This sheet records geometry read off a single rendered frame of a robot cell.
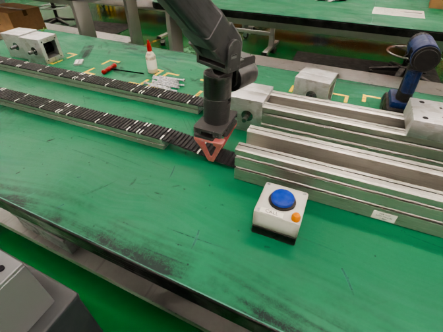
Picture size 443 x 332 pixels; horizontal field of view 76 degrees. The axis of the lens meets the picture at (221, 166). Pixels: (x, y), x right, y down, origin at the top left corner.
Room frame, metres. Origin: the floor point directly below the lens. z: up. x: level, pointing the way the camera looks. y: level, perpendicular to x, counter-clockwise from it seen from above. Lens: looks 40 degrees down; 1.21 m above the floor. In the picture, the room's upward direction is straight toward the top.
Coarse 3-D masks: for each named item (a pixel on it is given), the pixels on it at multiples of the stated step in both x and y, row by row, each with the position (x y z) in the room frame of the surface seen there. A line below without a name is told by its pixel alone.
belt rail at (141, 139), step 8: (0, 104) 0.80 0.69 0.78; (8, 104) 0.78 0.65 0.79; (16, 104) 0.77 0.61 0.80; (32, 112) 0.74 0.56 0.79; (40, 112) 0.73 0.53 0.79; (48, 112) 0.72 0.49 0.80; (64, 120) 0.69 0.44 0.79; (72, 120) 0.69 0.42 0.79; (80, 120) 0.67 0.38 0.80; (88, 128) 0.66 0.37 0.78; (96, 128) 0.65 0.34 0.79; (104, 128) 0.65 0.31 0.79; (112, 128) 0.63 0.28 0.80; (120, 136) 0.62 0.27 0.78; (128, 136) 0.61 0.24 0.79; (136, 136) 0.60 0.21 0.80; (144, 136) 0.59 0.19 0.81; (152, 144) 0.58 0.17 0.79; (160, 144) 0.58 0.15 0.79; (168, 144) 0.59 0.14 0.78
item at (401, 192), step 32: (256, 128) 0.53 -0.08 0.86; (256, 160) 0.45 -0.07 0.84; (288, 160) 0.42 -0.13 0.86; (320, 160) 0.46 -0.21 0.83; (352, 160) 0.44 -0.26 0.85; (384, 160) 0.42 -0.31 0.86; (320, 192) 0.39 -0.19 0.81; (352, 192) 0.37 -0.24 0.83; (384, 192) 0.35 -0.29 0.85; (416, 192) 0.34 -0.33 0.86; (416, 224) 0.32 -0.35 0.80
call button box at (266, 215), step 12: (264, 192) 0.36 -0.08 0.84; (300, 192) 0.36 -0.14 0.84; (264, 204) 0.33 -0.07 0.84; (300, 204) 0.33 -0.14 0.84; (264, 216) 0.31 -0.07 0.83; (276, 216) 0.30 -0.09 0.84; (288, 216) 0.30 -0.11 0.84; (252, 228) 0.32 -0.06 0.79; (264, 228) 0.31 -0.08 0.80; (276, 228) 0.30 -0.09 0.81; (288, 228) 0.29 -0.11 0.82; (288, 240) 0.29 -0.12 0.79
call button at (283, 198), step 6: (276, 192) 0.35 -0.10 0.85; (282, 192) 0.35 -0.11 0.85; (288, 192) 0.35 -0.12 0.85; (276, 198) 0.33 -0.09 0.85; (282, 198) 0.33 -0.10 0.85; (288, 198) 0.33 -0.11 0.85; (294, 198) 0.33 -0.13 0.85; (276, 204) 0.32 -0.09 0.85; (282, 204) 0.32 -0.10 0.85; (288, 204) 0.32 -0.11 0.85
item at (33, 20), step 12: (432, 0) 2.14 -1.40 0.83; (0, 12) 3.54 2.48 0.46; (12, 12) 3.53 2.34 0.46; (24, 12) 3.64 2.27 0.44; (36, 12) 3.77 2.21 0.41; (0, 24) 3.59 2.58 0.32; (12, 24) 3.48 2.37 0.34; (24, 24) 3.59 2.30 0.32; (36, 24) 3.72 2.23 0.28; (240, 24) 4.71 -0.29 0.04
